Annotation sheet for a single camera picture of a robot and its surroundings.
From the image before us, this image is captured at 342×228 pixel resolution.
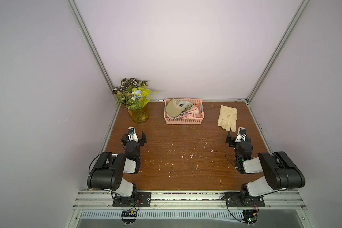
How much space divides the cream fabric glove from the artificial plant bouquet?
1.90 feet

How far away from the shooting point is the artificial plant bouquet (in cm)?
94

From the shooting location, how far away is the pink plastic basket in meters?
0.99

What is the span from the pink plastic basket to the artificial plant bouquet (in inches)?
6.8

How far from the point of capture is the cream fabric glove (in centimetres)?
105
